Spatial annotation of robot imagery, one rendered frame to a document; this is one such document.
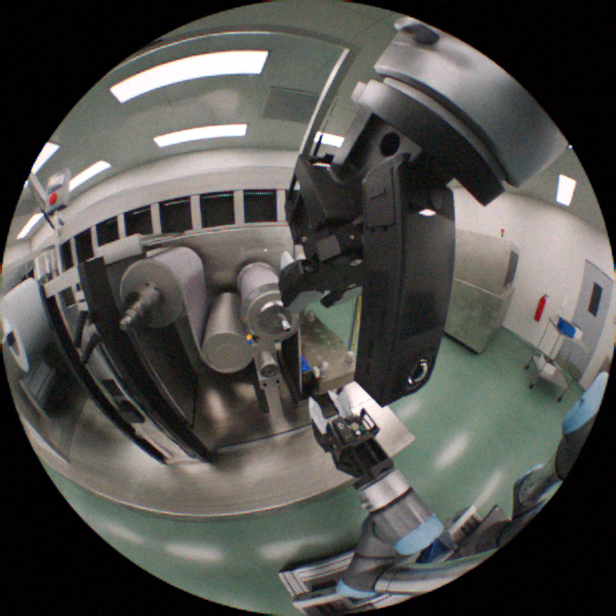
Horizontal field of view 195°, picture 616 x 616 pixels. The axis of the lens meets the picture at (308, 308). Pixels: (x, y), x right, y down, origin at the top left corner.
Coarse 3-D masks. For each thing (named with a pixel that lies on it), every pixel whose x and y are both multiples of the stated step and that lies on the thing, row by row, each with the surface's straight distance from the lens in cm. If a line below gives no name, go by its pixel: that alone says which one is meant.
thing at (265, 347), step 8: (256, 344) 39; (264, 344) 39; (272, 344) 39; (256, 352) 39; (264, 352) 39; (272, 352) 40; (256, 360) 41; (256, 368) 42; (280, 376) 41; (264, 384) 41; (272, 384) 42; (280, 384) 43; (272, 392) 48; (272, 400) 51; (280, 400) 52; (272, 408) 54; (280, 408) 55; (272, 416) 57; (280, 416) 59; (272, 424) 60; (280, 424) 59; (288, 424) 60
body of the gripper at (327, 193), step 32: (352, 96) 13; (384, 96) 7; (352, 128) 12; (384, 128) 10; (416, 128) 6; (448, 128) 6; (320, 160) 14; (352, 160) 12; (384, 160) 9; (416, 160) 8; (448, 160) 7; (480, 160) 7; (288, 192) 15; (320, 192) 10; (352, 192) 11; (480, 192) 8; (288, 224) 15; (320, 224) 10; (352, 224) 9; (320, 256) 9; (352, 256) 9; (320, 288) 12
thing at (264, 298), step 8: (264, 296) 36; (272, 296) 37; (256, 304) 37; (248, 312) 37; (256, 312) 37; (248, 320) 38; (256, 320) 38; (296, 320) 41; (256, 328) 39; (264, 336) 41; (272, 336) 41; (280, 336) 42
